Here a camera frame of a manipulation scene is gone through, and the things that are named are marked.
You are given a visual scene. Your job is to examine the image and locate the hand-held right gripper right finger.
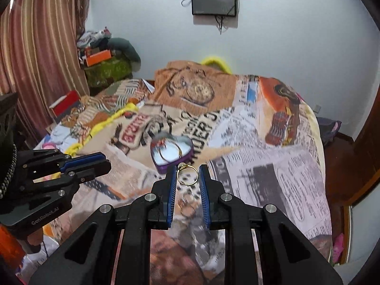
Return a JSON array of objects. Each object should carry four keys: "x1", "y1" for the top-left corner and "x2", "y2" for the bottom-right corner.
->
[{"x1": 198, "y1": 164, "x2": 344, "y2": 285}]

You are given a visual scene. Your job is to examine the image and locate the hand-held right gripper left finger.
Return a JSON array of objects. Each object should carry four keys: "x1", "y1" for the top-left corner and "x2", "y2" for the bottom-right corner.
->
[{"x1": 28, "y1": 165, "x2": 178, "y2": 285}]

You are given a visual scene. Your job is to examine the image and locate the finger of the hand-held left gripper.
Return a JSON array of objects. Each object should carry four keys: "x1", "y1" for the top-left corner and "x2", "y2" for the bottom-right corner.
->
[
  {"x1": 17, "y1": 148, "x2": 107, "y2": 175},
  {"x1": 26, "y1": 161, "x2": 112, "y2": 199}
]

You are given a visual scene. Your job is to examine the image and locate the purple heart-shaped jewelry box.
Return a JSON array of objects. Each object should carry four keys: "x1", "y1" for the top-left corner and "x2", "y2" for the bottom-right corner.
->
[{"x1": 150, "y1": 134, "x2": 194, "y2": 175}]

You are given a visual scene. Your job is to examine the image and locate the red box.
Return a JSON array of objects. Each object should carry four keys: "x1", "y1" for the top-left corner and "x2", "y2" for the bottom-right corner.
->
[{"x1": 49, "y1": 90, "x2": 81, "y2": 117}]

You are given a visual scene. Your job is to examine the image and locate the printed blanket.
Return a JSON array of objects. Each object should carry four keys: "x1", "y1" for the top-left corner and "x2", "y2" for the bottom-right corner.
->
[{"x1": 18, "y1": 55, "x2": 333, "y2": 285}]

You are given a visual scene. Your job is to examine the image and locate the green patterned cloth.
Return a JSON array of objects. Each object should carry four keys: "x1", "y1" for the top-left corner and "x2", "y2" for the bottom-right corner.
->
[{"x1": 84, "y1": 56, "x2": 133, "y2": 89}]

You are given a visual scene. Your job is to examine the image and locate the orange box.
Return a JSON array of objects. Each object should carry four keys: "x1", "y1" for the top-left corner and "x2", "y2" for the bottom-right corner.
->
[{"x1": 84, "y1": 49, "x2": 113, "y2": 67}]

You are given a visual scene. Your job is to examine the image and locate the striped curtain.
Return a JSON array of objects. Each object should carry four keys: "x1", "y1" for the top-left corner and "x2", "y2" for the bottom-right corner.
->
[{"x1": 0, "y1": 0, "x2": 93, "y2": 147}]

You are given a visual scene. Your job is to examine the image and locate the dark green cloth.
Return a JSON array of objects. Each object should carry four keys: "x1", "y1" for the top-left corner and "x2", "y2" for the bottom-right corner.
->
[{"x1": 106, "y1": 37, "x2": 142, "y2": 66}]

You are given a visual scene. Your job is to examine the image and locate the pile of clothes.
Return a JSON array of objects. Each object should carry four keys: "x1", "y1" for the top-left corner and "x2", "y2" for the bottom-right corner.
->
[{"x1": 76, "y1": 29, "x2": 112, "y2": 51}]

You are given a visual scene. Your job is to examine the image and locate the yellow cloth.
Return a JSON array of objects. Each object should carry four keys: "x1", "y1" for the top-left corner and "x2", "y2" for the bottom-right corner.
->
[{"x1": 201, "y1": 55, "x2": 233, "y2": 73}]

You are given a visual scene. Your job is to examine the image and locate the purple cloth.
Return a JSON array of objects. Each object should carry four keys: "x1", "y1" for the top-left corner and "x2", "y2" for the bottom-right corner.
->
[{"x1": 317, "y1": 117, "x2": 342, "y2": 147}]

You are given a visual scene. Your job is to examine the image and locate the pink cloth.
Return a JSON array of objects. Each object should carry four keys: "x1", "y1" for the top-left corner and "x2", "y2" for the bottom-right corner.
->
[{"x1": 332, "y1": 233, "x2": 345, "y2": 264}]

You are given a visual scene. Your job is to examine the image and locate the wooden door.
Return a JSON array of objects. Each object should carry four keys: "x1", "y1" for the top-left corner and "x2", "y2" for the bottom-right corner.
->
[{"x1": 323, "y1": 33, "x2": 380, "y2": 211}]

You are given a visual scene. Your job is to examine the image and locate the gold hoop ring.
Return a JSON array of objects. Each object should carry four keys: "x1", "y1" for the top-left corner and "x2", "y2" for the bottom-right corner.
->
[{"x1": 159, "y1": 143, "x2": 182, "y2": 163}]

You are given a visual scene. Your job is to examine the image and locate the black cable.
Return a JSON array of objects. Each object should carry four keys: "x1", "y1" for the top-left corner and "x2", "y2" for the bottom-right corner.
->
[{"x1": 215, "y1": 15, "x2": 227, "y2": 35}]

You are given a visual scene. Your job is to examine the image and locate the black wall-mounted box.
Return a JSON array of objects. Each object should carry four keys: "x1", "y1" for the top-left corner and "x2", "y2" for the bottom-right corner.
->
[{"x1": 191, "y1": 0, "x2": 238, "y2": 16}]

